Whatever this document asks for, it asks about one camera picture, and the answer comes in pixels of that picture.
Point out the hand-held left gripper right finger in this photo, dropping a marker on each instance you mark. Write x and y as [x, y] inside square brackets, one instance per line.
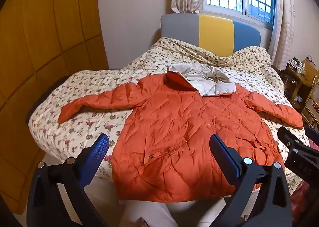
[231, 164]

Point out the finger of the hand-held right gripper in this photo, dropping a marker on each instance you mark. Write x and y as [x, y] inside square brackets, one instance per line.
[290, 139]
[313, 136]

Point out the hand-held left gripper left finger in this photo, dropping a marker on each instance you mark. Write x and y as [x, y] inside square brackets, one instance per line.
[93, 157]

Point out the orange quilted jacket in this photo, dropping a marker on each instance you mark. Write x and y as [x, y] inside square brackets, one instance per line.
[174, 129]

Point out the light wooden shelf rack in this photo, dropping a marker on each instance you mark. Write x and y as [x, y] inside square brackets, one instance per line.
[311, 109]

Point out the floral quilt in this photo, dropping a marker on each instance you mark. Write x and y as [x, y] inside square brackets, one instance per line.
[82, 127]

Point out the red cloth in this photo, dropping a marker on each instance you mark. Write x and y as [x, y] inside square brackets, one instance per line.
[300, 199]

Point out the wooden desk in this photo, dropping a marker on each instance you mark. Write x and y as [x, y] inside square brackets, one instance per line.
[296, 84]

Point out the person's legs in white trousers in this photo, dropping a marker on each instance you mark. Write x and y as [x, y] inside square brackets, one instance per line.
[149, 212]

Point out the pink checked curtain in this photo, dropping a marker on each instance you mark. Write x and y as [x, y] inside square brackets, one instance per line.
[284, 30]

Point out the grey yellow blue headboard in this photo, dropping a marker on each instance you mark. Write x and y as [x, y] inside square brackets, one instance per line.
[215, 32]

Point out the wooden wardrobe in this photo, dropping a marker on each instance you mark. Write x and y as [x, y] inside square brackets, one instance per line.
[49, 30]

